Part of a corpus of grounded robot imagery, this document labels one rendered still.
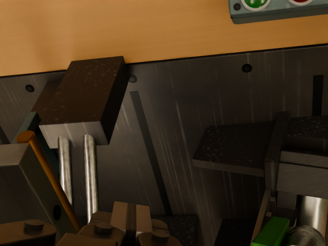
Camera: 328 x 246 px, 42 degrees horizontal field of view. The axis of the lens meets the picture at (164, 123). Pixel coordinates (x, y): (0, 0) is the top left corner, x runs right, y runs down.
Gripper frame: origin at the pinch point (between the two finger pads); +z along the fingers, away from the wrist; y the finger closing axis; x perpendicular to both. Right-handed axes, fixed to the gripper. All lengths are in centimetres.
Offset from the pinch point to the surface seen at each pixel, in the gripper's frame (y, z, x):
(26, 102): -13.4, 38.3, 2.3
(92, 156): -3.5, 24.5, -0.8
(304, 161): 17.3, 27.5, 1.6
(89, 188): -3.3, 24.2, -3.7
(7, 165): -7.0, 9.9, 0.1
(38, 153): -5.8, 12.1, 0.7
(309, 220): 19.2, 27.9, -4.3
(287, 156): 15.8, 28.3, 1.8
